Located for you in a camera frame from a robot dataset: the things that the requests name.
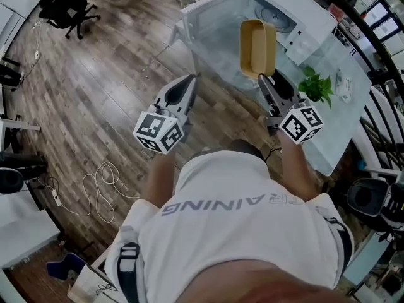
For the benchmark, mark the black office chair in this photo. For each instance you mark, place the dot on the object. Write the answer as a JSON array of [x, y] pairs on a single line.
[[64, 8]]

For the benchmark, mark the black curved railing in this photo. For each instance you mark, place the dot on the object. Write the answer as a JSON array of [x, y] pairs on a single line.
[[363, 21]]

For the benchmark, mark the white microwave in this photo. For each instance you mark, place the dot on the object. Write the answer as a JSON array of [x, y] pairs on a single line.
[[221, 21]]

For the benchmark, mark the small white power strip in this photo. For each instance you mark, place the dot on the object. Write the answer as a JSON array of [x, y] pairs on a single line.
[[37, 55]]

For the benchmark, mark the white desk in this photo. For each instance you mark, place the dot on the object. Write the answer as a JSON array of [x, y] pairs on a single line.
[[22, 229]]

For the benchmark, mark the white plastic packet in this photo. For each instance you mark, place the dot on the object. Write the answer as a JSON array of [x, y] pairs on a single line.
[[344, 85]]

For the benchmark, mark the person's black shoe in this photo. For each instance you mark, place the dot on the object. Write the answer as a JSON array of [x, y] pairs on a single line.
[[247, 148]]

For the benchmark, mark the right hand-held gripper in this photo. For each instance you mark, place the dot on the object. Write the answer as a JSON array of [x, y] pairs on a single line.
[[301, 123]]

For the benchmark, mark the tan food container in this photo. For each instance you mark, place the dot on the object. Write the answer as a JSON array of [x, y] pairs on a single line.
[[256, 47]]

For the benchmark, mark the person's right forearm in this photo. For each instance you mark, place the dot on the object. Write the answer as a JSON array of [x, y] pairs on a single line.
[[298, 169]]

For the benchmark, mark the person's left forearm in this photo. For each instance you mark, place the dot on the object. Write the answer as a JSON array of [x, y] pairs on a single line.
[[159, 178]]

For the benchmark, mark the person's white T-shirt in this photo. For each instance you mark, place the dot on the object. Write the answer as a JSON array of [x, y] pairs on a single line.
[[233, 219]]

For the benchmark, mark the white cardboard box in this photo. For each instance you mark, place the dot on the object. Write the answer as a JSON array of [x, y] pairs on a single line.
[[90, 284]]

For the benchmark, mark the green potted plant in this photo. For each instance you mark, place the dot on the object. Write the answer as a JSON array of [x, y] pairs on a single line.
[[317, 87]]

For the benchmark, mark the glass microwave turntable plate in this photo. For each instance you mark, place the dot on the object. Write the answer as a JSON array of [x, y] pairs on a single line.
[[273, 15]]

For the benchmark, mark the black round bin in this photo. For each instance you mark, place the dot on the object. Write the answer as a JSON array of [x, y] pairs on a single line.
[[11, 180]]

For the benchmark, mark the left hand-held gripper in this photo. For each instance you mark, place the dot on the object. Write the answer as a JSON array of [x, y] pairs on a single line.
[[159, 128]]

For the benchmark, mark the black waste bin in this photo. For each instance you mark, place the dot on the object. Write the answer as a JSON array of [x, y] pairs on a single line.
[[367, 197]]

